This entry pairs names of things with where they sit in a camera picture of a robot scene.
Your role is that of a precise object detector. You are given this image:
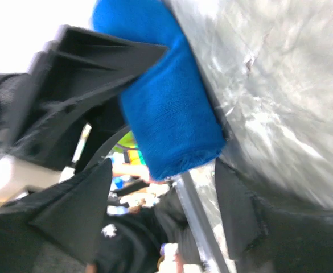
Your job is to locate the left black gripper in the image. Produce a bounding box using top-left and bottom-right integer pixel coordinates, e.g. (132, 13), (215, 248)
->
(0, 25), (168, 171)

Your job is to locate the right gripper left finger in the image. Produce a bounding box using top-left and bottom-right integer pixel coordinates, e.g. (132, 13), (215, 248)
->
(0, 159), (112, 272)

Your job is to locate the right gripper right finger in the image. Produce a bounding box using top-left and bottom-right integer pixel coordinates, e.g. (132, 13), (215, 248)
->
(215, 159), (333, 272)

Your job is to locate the blue towel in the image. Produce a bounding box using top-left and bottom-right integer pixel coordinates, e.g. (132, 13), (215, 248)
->
(93, 1), (226, 180)

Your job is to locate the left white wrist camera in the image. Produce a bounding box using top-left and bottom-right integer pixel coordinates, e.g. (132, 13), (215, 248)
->
(0, 155), (74, 205)

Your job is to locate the aluminium rail frame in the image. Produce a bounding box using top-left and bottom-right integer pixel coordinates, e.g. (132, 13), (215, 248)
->
(176, 172), (237, 272)

